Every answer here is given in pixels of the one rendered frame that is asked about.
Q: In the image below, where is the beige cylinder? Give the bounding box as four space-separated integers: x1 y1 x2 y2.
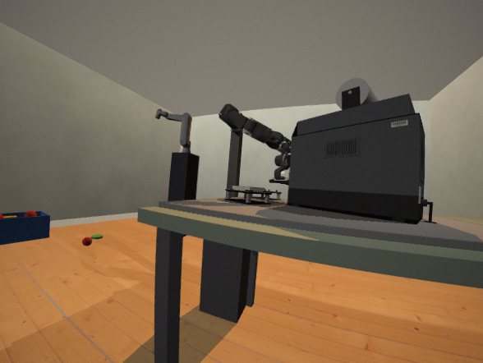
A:
335 78 379 109

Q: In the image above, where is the tan perforated base plate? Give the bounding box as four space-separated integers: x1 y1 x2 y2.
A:
159 198 483 251

